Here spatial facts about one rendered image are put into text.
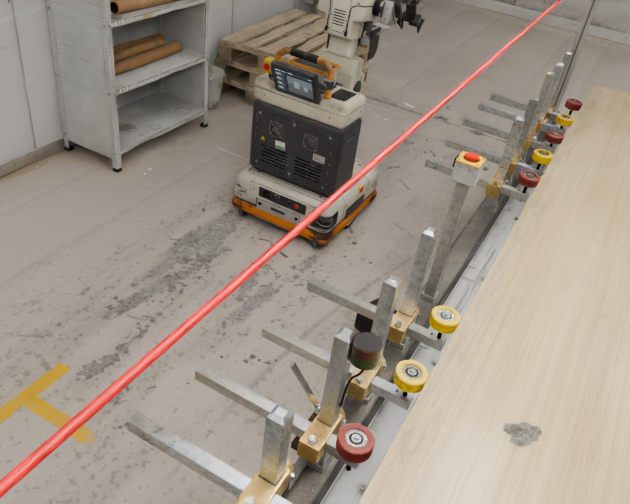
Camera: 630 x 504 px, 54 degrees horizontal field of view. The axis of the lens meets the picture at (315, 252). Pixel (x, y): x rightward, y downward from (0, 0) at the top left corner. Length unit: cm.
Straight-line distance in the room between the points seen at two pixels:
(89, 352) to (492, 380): 177
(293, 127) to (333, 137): 23
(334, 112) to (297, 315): 100
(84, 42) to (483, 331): 280
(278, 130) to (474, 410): 214
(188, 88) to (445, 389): 346
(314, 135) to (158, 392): 146
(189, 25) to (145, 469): 297
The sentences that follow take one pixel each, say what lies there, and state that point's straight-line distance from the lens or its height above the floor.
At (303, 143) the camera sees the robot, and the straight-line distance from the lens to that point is 322.
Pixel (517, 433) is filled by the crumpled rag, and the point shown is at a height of 91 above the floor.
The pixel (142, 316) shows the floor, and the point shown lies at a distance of 292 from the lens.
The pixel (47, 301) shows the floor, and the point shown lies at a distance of 307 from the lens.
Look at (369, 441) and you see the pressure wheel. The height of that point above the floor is 91.
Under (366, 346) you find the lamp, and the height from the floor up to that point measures 114.
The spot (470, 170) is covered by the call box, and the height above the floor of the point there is 120.
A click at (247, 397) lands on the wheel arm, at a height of 86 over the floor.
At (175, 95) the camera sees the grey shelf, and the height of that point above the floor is 15.
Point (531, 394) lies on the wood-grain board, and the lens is 160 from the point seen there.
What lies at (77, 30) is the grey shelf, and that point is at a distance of 381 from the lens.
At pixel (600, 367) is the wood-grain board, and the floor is 90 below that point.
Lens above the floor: 198
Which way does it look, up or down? 36 degrees down
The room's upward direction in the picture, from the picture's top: 9 degrees clockwise
